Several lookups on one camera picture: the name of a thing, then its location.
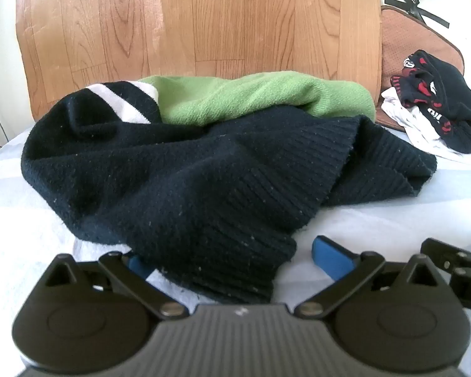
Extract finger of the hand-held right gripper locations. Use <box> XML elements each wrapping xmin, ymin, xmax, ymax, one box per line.
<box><xmin>421</xmin><ymin>237</ymin><xmax>471</xmax><ymax>273</ymax></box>

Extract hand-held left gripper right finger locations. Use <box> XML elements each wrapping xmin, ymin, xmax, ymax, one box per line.
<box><xmin>294</xmin><ymin>236</ymin><xmax>442</xmax><ymax>320</ymax></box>

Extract black knit sweater white stripes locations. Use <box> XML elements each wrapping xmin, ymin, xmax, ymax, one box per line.
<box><xmin>21</xmin><ymin>80</ymin><xmax>437</xmax><ymax>305</ymax></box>

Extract white garment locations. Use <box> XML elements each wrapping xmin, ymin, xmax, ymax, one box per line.
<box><xmin>380</xmin><ymin>87</ymin><xmax>471</xmax><ymax>162</ymax></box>

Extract black garment red print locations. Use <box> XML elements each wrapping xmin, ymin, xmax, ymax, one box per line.
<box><xmin>390</xmin><ymin>49</ymin><xmax>471</xmax><ymax>155</ymax></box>

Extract wood grain board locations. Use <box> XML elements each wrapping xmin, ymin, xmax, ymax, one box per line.
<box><xmin>15</xmin><ymin>0</ymin><xmax>383</xmax><ymax>122</ymax></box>

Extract grey striped bedsheet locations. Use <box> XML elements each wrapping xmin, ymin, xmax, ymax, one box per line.
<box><xmin>0</xmin><ymin>120</ymin><xmax>471</xmax><ymax>362</ymax></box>

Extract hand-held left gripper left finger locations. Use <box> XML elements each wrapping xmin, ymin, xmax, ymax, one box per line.
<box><xmin>43</xmin><ymin>252</ymin><xmax>190</xmax><ymax>320</ymax></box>

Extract green knit sweater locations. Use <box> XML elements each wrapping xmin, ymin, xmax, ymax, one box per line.
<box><xmin>139</xmin><ymin>70</ymin><xmax>376</xmax><ymax>127</ymax></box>

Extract black tape strips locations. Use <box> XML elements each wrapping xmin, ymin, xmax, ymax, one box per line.
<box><xmin>384</xmin><ymin>0</ymin><xmax>450</xmax><ymax>29</ymax></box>

